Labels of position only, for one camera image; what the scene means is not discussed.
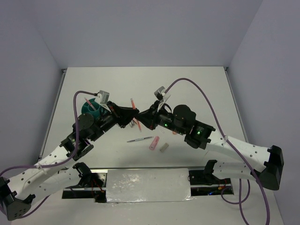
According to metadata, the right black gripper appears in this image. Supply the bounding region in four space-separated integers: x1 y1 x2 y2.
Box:
135 100 185 135

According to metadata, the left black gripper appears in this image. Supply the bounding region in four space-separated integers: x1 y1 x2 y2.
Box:
90 101 139 142

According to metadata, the orange gel pen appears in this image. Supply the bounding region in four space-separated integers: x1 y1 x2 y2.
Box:
130 98 143 133

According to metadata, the grey slim pen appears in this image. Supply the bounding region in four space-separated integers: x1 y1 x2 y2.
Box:
127 136 154 143

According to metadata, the red gel pen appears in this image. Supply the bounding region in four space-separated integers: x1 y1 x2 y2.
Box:
84 97 96 111

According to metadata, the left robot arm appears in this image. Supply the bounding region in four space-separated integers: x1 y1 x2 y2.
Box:
0 101 139 221

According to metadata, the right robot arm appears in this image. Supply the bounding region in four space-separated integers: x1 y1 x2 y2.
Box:
136 101 284 190

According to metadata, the pink white mini stapler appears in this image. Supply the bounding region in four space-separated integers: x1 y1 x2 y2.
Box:
129 119 138 127

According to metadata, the teal round divided organizer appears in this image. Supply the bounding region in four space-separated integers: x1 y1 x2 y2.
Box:
81 102 105 120

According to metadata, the pink correction tape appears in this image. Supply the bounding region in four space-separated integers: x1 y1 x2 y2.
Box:
149 136 160 150

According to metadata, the grey beige eraser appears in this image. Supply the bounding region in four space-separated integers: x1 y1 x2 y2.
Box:
159 143 169 152

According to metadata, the silver foil sheet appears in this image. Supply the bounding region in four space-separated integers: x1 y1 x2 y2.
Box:
106 168 192 203

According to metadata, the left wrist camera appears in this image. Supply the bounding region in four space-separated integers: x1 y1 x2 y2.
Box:
95 90 110 105

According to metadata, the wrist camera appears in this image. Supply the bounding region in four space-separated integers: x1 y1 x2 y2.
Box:
95 90 110 105
154 86 171 112

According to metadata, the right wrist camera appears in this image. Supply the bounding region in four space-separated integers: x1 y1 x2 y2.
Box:
154 86 171 112

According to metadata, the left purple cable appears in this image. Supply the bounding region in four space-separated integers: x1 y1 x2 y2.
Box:
0 90 100 218

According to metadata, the purple cable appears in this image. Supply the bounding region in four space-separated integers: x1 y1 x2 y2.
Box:
0 90 100 218
164 78 270 225

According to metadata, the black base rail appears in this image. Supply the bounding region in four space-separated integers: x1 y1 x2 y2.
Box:
62 168 234 203

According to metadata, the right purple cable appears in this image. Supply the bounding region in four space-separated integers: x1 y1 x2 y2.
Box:
164 78 270 225

